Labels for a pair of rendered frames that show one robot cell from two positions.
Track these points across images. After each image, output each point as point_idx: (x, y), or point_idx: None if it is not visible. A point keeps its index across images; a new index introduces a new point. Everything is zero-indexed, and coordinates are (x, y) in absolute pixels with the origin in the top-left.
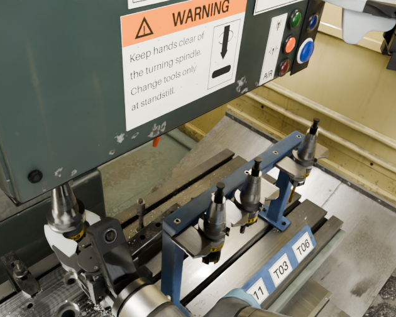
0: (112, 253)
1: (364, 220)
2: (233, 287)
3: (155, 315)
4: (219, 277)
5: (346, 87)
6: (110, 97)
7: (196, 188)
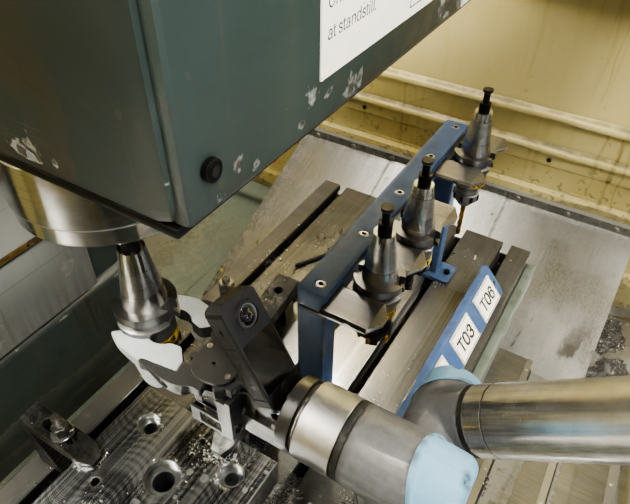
0: (255, 344)
1: (553, 246)
2: (401, 381)
3: (355, 423)
4: (375, 371)
5: (494, 49)
6: (304, 8)
7: (298, 248)
